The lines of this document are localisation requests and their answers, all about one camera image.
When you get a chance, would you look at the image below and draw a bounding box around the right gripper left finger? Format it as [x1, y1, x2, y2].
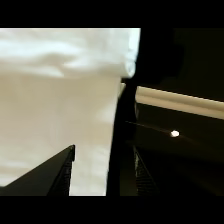
[0, 144, 76, 197]

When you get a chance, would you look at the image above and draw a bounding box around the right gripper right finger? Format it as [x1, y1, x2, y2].
[119, 143, 162, 197]

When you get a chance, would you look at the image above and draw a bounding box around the white shirt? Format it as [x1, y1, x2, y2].
[0, 27, 142, 197]

